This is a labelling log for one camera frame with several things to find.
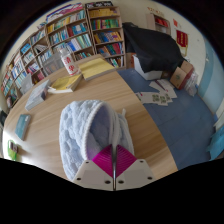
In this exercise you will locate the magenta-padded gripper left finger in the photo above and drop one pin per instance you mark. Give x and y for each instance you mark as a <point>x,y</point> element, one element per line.
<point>100,166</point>

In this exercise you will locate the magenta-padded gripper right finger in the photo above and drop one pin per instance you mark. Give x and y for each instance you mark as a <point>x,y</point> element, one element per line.
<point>128,166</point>

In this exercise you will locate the white knitted towel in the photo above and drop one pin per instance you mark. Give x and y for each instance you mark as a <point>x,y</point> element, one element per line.
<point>80,130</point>

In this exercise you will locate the paper sheets on floor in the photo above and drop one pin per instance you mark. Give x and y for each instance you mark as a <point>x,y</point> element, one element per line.
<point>156,96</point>

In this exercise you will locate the teal book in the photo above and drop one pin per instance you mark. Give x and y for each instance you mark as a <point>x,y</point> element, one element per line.
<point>22,126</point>

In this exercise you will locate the green plastic bag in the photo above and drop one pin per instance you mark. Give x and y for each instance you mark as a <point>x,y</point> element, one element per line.
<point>11,156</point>

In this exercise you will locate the grey-blue book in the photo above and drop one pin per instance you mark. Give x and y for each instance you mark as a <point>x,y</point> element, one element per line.
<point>36,95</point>

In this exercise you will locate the white box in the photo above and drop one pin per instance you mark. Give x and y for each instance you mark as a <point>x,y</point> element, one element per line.
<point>145,71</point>

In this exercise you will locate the thin yellow book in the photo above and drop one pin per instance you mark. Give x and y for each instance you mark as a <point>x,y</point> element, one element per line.
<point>96,67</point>

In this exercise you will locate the white plastic drink bottle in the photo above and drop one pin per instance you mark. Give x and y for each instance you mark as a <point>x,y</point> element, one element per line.
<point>70,65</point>

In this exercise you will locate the cardboard box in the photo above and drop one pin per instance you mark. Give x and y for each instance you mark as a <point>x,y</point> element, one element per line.
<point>181,75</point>

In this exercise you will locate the light grey chair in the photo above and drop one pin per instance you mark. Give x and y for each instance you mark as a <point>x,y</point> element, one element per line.
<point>26,84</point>

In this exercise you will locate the grey mesh office chair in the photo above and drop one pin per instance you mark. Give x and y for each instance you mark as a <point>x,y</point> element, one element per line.
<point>51,65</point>

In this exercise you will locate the black cloth cover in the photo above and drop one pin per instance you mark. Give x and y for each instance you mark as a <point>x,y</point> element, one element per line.
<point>153,46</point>

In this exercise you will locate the wooden bookshelf unit with books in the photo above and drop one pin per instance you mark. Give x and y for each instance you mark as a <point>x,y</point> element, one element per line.
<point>76,33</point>

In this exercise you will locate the colourful poster board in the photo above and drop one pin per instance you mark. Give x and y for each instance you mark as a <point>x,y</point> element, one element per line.
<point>65,11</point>

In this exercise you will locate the black sign board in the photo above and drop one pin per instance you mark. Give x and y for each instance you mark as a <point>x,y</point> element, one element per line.
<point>99,4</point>

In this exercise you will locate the red wall hanging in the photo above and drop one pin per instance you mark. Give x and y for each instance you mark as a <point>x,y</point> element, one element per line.
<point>182,38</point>

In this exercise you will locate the small wall shelf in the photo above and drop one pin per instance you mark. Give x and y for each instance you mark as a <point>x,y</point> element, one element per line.
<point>160,22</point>

